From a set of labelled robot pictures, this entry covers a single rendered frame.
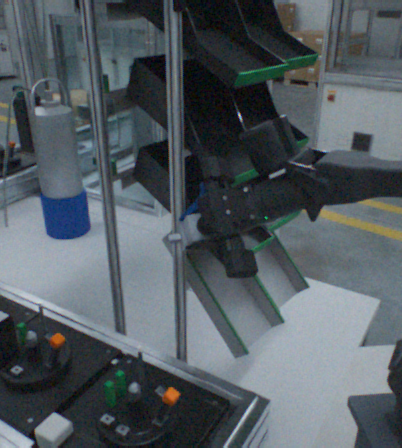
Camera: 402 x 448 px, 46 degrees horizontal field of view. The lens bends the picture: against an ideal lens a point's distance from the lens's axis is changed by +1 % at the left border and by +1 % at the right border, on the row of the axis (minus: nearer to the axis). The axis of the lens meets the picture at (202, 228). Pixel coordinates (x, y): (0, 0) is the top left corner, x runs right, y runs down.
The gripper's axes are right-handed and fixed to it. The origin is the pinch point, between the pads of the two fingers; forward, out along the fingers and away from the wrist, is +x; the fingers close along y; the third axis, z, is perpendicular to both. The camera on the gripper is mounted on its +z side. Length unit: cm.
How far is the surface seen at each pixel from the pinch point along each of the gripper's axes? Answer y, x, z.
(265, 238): 0.0, 0.8, -24.4
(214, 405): 28.0, 14.4, -14.2
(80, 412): 23.7, 33.1, -0.1
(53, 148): -52, 69, -36
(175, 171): -12.1, 4.8, -3.7
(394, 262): -8, 26, -274
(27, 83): -89, 86, -45
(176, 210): -6.6, 8.5, -7.0
